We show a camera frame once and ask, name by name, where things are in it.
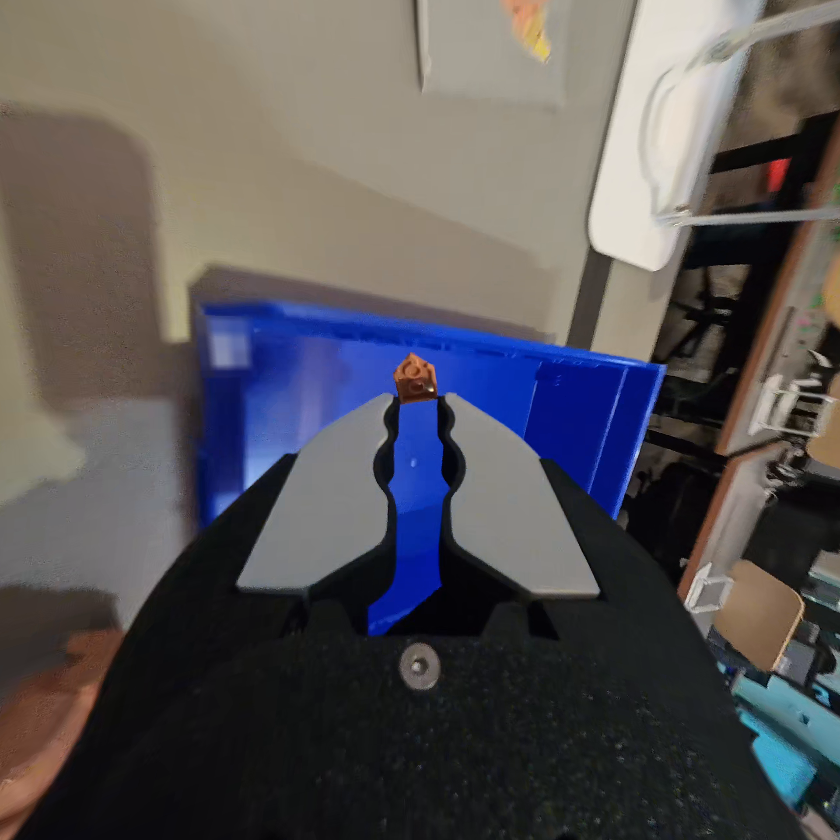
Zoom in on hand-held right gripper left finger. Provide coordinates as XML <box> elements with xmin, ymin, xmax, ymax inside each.
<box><xmin>235</xmin><ymin>392</ymin><xmax>400</xmax><ymax>598</ymax></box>

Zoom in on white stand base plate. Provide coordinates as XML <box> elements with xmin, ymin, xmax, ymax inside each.
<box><xmin>587</xmin><ymin>0</ymin><xmax>840</xmax><ymax>273</ymax></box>

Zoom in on wood-edged office table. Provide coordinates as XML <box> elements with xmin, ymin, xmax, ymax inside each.
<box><xmin>676</xmin><ymin>151</ymin><xmax>840</xmax><ymax>595</ymax></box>

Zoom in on blue plastic bin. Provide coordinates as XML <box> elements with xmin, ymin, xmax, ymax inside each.
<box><xmin>193</xmin><ymin>301</ymin><xmax>668</xmax><ymax>637</ymax></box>

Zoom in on light wooden divider panel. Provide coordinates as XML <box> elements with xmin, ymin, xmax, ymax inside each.
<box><xmin>710</xmin><ymin>559</ymin><xmax>806</xmax><ymax>672</ymax></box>

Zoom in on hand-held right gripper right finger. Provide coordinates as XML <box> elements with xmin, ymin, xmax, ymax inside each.
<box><xmin>437</xmin><ymin>392</ymin><xmax>602</xmax><ymax>601</ymax></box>

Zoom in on small orange slope brick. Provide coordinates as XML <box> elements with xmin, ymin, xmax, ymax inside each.
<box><xmin>394</xmin><ymin>353</ymin><xmax>438</xmax><ymax>403</ymax></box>

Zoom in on grey desk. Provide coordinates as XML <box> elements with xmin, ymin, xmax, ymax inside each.
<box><xmin>0</xmin><ymin>0</ymin><xmax>641</xmax><ymax>631</ymax></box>

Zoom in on grey instruction booklet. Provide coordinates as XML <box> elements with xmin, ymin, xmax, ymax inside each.
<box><xmin>415</xmin><ymin>0</ymin><xmax>571</xmax><ymax>111</ymax></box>

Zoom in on small white stand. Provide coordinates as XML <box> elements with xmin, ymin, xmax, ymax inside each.
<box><xmin>684</xmin><ymin>563</ymin><xmax>735</xmax><ymax>614</ymax></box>
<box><xmin>748</xmin><ymin>374</ymin><xmax>829</xmax><ymax>435</ymax></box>

